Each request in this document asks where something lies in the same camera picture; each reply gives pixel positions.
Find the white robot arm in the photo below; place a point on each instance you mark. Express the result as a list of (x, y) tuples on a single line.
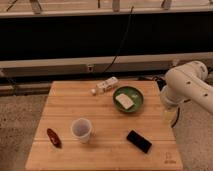
[(186, 82)]

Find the green round plate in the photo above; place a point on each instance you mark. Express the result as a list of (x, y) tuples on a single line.
[(134, 94)]

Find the white sponge block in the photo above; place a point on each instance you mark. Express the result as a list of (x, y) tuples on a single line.
[(124, 100)]

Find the white ceramic cup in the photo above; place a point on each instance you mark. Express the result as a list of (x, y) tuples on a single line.
[(81, 129)]

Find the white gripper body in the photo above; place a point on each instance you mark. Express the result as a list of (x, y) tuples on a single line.
[(169, 115)]

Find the dark red chili pepper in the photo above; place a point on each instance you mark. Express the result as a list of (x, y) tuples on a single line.
[(54, 138)]

